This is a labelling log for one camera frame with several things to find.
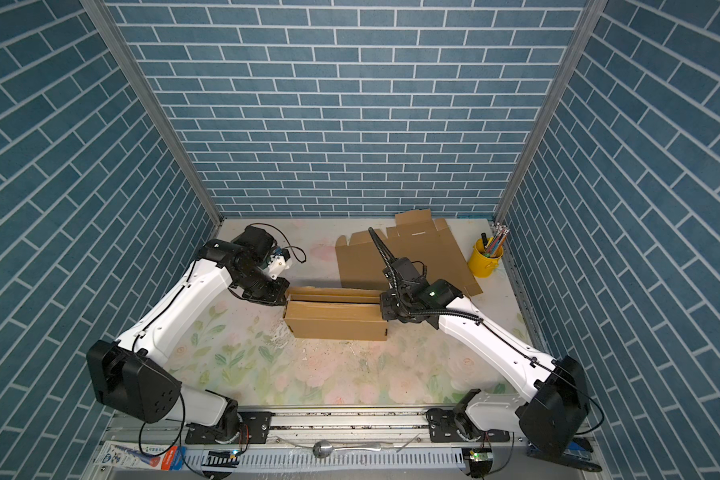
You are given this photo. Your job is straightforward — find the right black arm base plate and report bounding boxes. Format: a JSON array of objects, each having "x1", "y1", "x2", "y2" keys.
[{"x1": 425, "y1": 408, "x2": 511, "y2": 443}]

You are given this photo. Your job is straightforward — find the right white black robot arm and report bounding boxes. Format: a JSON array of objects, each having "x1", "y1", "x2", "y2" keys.
[{"x1": 380, "y1": 257, "x2": 593, "y2": 457}]

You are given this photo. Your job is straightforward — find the blue black pliers tool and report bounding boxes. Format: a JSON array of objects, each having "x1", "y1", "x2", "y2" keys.
[{"x1": 526, "y1": 437, "x2": 603, "y2": 473}]

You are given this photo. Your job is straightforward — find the pens in cup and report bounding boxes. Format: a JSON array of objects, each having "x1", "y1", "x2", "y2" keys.
[{"x1": 479, "y1": 225, "x2": 509, "y2": 258}]

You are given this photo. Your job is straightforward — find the yellow pen cup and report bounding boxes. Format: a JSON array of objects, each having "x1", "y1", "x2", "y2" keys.
[{"x1": 467, "y1": 239, "x2": 504, "y2": 278}]

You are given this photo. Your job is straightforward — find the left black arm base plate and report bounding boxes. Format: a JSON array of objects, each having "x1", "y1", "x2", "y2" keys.
[{"x1": 185, "y1": 410, "x2": 273, "y2": 446}]

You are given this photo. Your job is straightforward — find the metal spoon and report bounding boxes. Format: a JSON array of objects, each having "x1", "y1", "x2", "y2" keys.
[{"x1": 275, "y1": 439, "x2": 421, "y2": 460}]

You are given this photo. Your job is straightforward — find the white slotted cable duct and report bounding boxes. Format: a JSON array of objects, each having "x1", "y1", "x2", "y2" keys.
[{"x1": 184, "y1": 448, "x2": 465, "y2": 473}]

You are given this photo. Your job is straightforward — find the white blue product package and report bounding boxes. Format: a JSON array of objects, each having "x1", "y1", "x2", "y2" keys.
[{"x1": 94, "y1": 441, "x2": 186, "y2": 471}]

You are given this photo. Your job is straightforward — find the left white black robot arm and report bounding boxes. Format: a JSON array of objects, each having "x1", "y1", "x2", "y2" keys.
[{"x1": 86, "y1": 224, "x2": 292, "y2": 444}]

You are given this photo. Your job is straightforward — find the cardboard box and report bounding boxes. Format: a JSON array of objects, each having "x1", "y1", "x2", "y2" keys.
[
  {"x1": 335, "y1": 209, "x2": 482, "y2": 296},
  {"x1": 283, "y1": 287, "x2": 388, "y2": 341}
]

